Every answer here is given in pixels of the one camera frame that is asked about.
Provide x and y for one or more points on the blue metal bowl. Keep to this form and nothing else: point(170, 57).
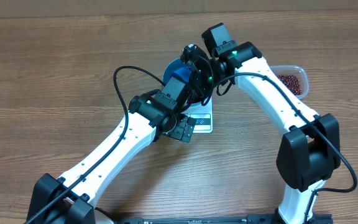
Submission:
point(177, 63)

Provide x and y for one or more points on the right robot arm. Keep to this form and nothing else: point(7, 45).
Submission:
point(309, 150)

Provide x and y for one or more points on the clear plastic food container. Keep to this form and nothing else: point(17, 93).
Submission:
point(296, 71)

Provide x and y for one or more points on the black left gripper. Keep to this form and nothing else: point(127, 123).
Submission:
point(184, 129)

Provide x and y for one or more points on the blue plastic measuring scoop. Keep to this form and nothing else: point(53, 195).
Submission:
point(183, 73)

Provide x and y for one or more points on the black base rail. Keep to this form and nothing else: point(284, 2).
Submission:
point(197, 220)

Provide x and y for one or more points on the red adzuki beans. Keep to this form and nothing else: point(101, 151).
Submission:
point(291, 82)

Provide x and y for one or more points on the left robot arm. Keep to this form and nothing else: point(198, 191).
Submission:
point(73, 197)

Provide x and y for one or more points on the red beans in bowl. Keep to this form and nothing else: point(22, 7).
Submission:
point(193, 93)

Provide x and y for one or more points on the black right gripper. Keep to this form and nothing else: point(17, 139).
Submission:
point(200, 84)

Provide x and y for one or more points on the white digital kitchen scale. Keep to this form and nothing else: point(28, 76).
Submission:
point(203, 116)

